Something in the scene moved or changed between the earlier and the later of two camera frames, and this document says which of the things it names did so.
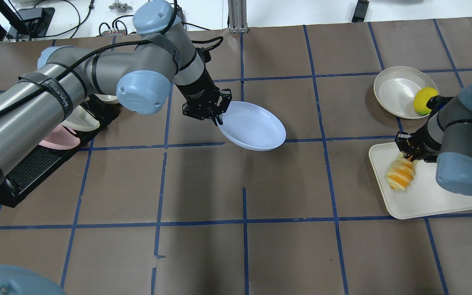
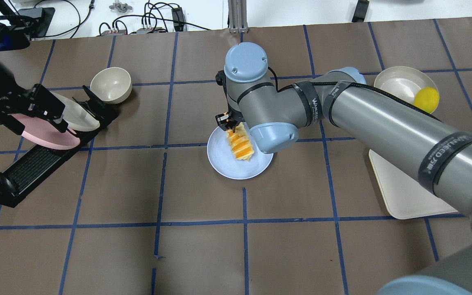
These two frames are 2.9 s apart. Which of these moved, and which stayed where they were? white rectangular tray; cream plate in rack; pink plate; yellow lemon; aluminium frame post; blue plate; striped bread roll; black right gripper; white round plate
Moved: blue plate; black right gripper; striped bread roll
Stayed: cream plate in rack; white rectangular tray; white round plate; yellow lemon; aluminium frame post; pink plate
